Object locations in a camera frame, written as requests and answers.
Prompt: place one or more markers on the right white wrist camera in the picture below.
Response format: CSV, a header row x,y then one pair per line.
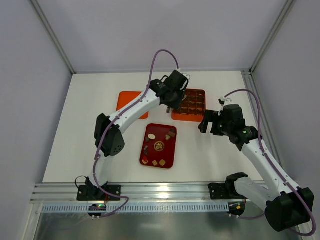
x,y
225,101

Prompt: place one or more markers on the slotted cable duct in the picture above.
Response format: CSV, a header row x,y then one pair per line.
x,y
136,207

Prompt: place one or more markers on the white oval chocolate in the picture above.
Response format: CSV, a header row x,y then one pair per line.
x,y
151,136

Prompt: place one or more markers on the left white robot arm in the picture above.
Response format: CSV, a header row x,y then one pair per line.
x,y
108,134

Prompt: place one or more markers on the red lacquer tray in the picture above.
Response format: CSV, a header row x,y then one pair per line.
x,y
159,148

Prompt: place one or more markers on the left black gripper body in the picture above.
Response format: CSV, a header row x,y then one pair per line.
x,y
171,102

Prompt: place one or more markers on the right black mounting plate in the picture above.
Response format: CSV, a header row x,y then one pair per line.
x,y
217,191

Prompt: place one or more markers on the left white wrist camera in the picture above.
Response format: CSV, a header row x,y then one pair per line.
x,y
184,74

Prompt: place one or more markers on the red wrapped chocolate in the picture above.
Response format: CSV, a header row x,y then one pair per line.
x,y
145,159

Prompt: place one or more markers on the aluminium rail frame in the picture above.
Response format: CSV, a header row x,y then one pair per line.
x,y
136,191

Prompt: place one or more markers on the orange chocolate box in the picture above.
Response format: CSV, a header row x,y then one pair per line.
x,y
192,108

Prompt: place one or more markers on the metal tongs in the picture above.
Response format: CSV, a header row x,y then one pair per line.
x,y
168,110

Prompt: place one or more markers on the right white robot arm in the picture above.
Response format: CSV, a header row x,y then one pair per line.
x,y
284,202

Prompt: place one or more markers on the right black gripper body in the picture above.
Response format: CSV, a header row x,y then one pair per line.
x,y
213,122

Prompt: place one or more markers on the black mounting plate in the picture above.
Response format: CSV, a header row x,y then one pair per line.
x,y
115,191
217,191

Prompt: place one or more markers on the orange box lid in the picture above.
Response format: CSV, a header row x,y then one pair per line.
x,y
126,97

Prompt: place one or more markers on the brown rectangular chocolate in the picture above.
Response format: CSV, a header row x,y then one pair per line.
x,y
172,134

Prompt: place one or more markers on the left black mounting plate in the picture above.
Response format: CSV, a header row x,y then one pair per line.
x,y
115,191

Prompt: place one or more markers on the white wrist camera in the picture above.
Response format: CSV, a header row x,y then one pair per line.
x,y
184,74
225,101

